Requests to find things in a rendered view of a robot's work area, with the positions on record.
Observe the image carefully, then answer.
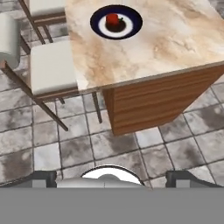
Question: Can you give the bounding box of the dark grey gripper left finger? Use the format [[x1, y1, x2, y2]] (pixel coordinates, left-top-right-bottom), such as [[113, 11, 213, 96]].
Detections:
[[17, 170, 58, 189]]

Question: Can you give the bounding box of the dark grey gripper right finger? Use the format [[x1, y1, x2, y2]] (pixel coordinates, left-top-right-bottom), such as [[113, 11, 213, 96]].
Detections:
[[164, 170, 214, 189]]

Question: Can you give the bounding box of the red bell pepper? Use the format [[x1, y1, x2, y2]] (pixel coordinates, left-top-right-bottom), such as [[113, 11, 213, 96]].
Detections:
[[105, 12, 121, 26]]

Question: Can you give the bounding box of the white cushioned wooden stool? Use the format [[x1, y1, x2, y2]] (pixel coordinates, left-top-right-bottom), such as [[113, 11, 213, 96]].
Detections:
[[17, 0, 68, 46], [0, 11, 103, 132]]

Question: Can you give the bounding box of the wooden island counter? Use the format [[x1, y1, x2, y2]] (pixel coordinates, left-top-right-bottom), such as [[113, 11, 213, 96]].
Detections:
[[64, 0, 224, 137]]

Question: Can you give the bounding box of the dark blue and white plate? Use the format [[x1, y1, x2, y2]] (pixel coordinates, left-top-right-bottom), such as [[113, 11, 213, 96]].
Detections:
[[89, 4, 144, 41]]

